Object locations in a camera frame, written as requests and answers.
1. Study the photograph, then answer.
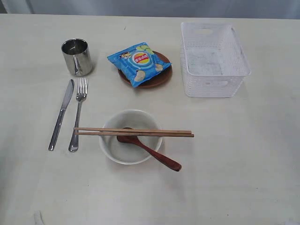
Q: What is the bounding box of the stainless steel cup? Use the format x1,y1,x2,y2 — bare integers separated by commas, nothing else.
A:
61,38,93,76

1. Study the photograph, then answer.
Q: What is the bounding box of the silver table knife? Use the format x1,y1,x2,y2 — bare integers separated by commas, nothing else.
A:
48,79,74,151

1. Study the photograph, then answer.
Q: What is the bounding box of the brown wooden chopstick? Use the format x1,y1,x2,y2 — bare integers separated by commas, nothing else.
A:
74,127,192,134
75,132,194,138

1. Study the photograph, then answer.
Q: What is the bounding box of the dark brown round plate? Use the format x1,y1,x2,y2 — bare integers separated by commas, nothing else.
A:
118,51,173,89

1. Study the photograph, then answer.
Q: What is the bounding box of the dark red wooden spoon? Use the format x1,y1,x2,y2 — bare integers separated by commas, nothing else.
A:
117,136,181,172

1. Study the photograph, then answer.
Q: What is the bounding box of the blue Lays chips bag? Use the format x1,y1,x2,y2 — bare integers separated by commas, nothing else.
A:
107,42,171,88

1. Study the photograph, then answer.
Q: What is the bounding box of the white patterned ceramic bowl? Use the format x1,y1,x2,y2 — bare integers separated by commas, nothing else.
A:
99,109,163,165

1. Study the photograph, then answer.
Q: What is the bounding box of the white plastic perforated basket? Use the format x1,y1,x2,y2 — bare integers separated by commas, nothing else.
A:
180,22,251,98

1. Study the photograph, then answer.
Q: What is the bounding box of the silver metal fork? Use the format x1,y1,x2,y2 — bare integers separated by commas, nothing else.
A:
68,77,88,152

